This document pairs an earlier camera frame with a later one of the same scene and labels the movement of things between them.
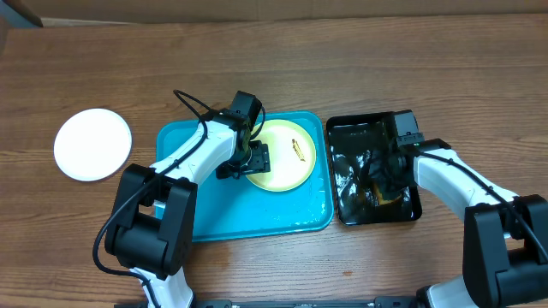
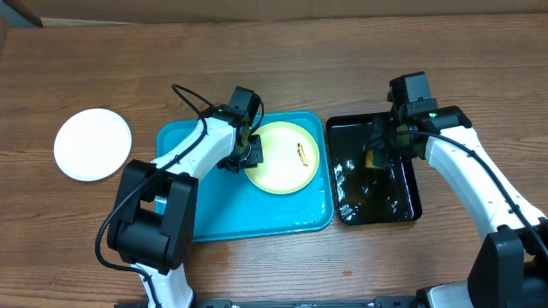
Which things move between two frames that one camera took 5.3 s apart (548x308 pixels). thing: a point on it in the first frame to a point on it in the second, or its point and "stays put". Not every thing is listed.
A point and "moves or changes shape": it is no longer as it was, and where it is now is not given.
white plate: (92, 145) stays put
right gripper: (377, 175) to (380, 145)
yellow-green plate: (292, 156) stays put
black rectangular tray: (375, 176) stays put
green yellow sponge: (384, 202) moves or changes shape
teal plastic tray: (238, 208) stays put
